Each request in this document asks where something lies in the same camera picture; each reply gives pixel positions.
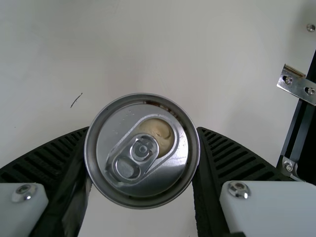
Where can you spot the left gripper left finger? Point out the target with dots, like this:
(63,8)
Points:
(44,168)

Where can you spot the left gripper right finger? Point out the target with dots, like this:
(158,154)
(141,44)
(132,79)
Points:
(234,172)

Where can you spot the purple can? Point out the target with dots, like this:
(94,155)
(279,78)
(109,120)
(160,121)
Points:
(118,128)

